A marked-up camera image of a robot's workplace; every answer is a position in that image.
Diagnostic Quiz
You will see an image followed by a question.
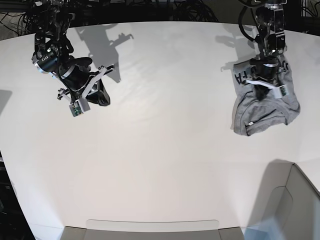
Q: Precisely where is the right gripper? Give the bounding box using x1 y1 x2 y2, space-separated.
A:
59 64 111 106

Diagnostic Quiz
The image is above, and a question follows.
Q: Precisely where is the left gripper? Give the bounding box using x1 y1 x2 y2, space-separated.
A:
253 63 279 102

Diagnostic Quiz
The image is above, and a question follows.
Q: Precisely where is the grey T-shirt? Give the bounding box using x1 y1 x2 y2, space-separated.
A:
232 54 301 136

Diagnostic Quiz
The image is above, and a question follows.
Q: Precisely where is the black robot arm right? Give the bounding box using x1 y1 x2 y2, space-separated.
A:
32 0 111 107

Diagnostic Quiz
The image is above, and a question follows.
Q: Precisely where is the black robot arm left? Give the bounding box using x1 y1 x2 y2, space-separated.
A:
238 0 287 101

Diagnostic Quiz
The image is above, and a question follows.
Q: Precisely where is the beige bin right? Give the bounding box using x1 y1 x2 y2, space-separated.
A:
244 163 320 240

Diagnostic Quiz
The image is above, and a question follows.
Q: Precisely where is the beige tray bottom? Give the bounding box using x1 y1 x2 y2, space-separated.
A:
60 219 245 240

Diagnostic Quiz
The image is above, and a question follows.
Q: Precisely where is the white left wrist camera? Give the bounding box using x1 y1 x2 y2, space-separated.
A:
246 79 289 99

